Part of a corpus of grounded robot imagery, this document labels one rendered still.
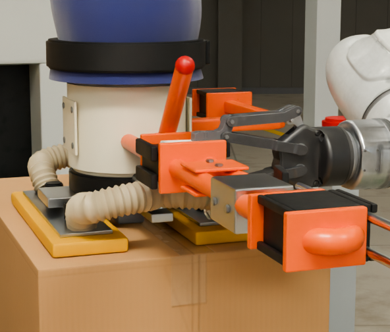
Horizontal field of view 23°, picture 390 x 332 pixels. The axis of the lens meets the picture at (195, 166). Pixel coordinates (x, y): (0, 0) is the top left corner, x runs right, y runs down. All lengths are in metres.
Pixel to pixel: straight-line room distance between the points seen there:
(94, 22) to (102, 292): 0.35
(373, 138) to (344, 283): 0.76
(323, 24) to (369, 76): 3.04
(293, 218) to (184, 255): 0.47
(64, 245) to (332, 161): 0.35
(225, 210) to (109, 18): 0.42
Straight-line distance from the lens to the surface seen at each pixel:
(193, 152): 1.11
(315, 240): 0.78
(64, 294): 1.20
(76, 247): 1.22
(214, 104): 1.70
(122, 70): 1.27
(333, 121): 1.85
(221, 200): 0.95
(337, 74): 1.37
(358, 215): 0.80
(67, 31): 1.31
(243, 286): 1.27
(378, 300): 4.16
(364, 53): 1.34
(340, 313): 1.94
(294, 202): 0.81
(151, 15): 1.27
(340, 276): 1.91
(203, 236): 1.27
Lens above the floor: 1.28
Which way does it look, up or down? 10 degrees down
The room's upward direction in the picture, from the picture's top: straight up
